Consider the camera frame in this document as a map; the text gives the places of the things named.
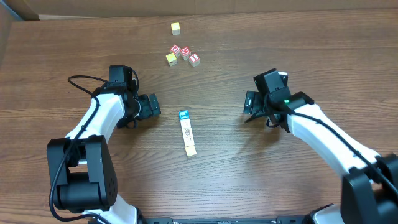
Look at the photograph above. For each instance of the blue edged wooden block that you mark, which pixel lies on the blue edged wooden block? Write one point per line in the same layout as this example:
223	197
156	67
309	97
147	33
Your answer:
183	114

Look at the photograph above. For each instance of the yellow top wooden block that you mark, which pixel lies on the yellow top wooden block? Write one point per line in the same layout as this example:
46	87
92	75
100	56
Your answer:
190	151

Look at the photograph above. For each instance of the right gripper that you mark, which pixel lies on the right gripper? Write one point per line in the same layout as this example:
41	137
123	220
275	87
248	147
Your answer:
252	102

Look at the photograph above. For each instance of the cardboard box back edge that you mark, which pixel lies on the cardboard box back edge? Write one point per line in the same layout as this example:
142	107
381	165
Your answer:
33	9

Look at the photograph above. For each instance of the red letter I block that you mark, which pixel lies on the red letter I block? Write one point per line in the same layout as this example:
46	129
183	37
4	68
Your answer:
194	60

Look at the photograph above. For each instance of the far yellow wooden block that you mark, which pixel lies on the far yellow wooden block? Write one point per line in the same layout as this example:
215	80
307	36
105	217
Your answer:
175	27

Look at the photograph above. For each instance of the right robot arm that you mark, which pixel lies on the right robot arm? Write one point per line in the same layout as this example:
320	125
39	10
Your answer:
369	180

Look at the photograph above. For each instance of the yellow wooden block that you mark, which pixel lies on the yellow wooden block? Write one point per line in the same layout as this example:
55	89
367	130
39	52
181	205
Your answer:
175	27
190	151

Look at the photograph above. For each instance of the red letter M block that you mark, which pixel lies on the red letter M block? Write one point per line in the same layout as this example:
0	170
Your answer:
185	53

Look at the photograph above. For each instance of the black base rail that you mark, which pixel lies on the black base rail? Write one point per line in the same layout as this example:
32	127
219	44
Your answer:
296	219

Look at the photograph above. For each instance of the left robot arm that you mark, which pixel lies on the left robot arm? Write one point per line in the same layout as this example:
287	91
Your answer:
82	176

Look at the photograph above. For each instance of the yellow block near red blocks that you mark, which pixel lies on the yellow block near red blocks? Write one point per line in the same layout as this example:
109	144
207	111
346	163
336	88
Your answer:
171	59

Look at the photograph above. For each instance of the beige picture wooden block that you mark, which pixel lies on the beige picture wooden block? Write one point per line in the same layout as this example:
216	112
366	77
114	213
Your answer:
185	123

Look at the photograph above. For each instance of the red letter O block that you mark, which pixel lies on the red letter O block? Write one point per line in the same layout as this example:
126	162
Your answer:
176	50

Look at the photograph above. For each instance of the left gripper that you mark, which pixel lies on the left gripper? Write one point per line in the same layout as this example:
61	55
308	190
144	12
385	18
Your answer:
148	106

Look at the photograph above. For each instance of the green letter B block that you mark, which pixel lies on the green letter B block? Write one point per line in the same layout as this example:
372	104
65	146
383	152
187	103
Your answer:
187	132

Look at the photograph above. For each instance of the beige drawing wooden block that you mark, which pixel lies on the beige drawing wooden block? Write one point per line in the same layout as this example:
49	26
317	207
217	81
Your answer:
189	141

